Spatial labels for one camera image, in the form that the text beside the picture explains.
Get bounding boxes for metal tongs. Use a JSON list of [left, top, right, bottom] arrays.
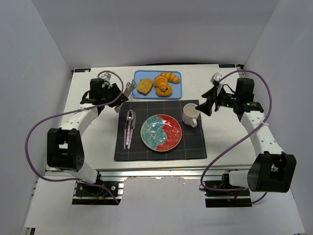
[[114, 80, 137, 113]]

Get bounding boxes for brown bread slice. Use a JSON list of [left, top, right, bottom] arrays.
[[137, 78, 154, 95]]

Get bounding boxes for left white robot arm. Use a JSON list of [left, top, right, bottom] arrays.
[[47, 78, 128, 184]]

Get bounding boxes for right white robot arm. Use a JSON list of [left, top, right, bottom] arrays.
[[196, 74, 296, 193]]

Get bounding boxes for white ceramic mug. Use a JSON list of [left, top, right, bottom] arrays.
[[182, 103, 200, 128]]

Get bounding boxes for right blue table label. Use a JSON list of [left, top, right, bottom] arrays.
[[218, 64, 236, 69]]

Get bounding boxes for blue table label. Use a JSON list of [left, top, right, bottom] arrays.
[[74, 68, 91, 73], [218, 64, 236, 69]]

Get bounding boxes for blue plastic tray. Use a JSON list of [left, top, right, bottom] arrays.
[[132, 70, 182, 100]]

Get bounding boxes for dark checked placemat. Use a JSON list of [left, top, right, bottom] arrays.
[[114, 100, 207, 162]]

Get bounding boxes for left blue table label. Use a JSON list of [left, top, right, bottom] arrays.
[[74, 68, 91, 73]]

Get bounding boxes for striped croissant roll back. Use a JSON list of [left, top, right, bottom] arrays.
[[160, 72, 180, 84]]

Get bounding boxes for striped croissant roll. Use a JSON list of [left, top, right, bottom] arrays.
[[154, 75, 168, 91], [160, 72, 180, 84]]

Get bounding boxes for striped croissant roll front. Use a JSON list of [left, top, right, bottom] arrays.
[[154, 75, 168, 91]]

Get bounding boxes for red teal floral plate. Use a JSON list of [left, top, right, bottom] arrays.
[[140, 115, 182, 152]]

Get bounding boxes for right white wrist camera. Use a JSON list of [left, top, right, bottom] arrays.
[[210, 72, 223, 86]]

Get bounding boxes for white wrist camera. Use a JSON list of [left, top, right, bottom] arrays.
[[97, 71, 111, 86], [210, 72, 223, 86]]

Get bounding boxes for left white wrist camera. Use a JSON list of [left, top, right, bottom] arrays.
[[97, 71, 111, 86]]

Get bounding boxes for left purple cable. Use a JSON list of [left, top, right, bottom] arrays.
[[24, 70, 123, 204]]

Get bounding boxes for metal spoon pink handle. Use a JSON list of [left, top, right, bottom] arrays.
[[125, 110, 136, 149]]

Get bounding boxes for metal knife pink handle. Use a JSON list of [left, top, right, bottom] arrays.
[[126, 110, 136, 149]]

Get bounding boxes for orange ring donut bread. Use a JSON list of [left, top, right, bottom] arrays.
[[156, 85, 173, 97]]

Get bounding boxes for aluminium table frame rail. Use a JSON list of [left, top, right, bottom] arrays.
[[44, 166, 230, 179]]

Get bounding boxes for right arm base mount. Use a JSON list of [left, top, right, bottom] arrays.
[[200, 173, 252, 208]]

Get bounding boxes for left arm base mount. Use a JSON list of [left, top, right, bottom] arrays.
[[72, 180, 124, 206]]

